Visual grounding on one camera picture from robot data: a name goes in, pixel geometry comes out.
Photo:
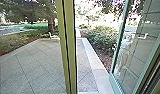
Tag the green glass door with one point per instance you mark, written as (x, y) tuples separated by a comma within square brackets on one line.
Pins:
[(142, 56)]

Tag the white garden statue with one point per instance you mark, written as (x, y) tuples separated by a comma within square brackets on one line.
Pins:
[(122, 53)]

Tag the dark tree trunk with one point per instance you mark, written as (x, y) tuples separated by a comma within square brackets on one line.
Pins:
[(51, 24)]

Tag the white outdoor bench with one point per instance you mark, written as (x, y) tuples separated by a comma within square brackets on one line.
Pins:
[(53, 35)]

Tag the green garden shrub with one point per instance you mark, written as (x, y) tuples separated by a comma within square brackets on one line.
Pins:
[(102, 38)]

